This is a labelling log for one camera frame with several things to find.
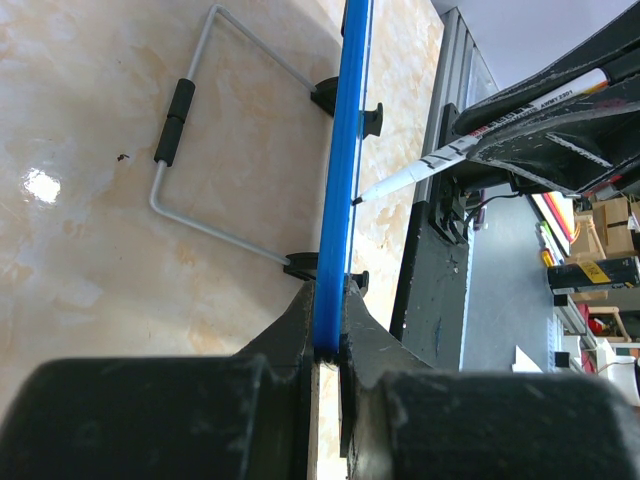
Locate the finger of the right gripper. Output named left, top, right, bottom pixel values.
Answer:
left=468, top=82, right=639, bottom=195
left=457, top=4, right=639, bottom=135

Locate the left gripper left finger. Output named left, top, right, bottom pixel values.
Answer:
left=1, top=282, right=319, bottom=479

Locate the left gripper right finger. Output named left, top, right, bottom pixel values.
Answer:
left=340, top=283, right=639, bottom=479

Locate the black white marker pen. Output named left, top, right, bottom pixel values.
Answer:
left=352, top=68, right=612, bottom=205

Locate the blue framed whiteboard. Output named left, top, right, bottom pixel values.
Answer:
left=149, top=1, right=383, bottom=353

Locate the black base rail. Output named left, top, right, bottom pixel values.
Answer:
left=389, top=102, right=474, bottom=374

